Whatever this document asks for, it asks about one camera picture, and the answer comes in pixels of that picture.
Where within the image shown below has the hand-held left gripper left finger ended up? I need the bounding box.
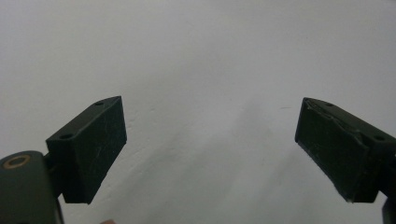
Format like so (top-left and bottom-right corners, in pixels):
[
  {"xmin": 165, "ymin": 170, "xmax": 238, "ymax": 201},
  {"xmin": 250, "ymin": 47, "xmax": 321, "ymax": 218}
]
[{"xmin": 45, "ymin": 95, "xmax": 128, "ymax": 205}]

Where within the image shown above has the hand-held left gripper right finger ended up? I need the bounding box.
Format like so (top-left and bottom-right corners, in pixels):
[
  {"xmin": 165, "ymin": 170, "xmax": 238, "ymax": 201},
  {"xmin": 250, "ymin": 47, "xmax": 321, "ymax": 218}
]
[{"xmin": 294, "ymin": 97, "xmax": 396, "ymax": 203}]

